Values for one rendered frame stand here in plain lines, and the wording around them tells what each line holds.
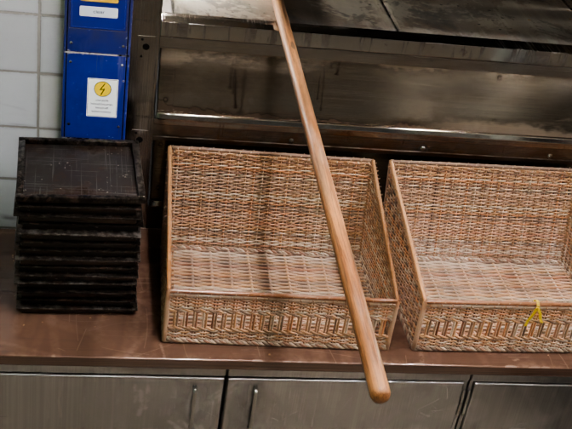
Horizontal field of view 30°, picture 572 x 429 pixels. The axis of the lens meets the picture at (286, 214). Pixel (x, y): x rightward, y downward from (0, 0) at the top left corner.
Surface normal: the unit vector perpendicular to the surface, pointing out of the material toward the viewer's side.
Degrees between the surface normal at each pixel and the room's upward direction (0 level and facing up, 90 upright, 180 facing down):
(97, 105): 90
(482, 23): 0
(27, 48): 90
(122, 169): 0
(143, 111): 90
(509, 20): 0
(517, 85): 70
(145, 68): 90
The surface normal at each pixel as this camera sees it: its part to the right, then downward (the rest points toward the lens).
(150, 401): 0.13, 0.54
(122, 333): 0.14, -0.84
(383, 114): 0.16, 0.22
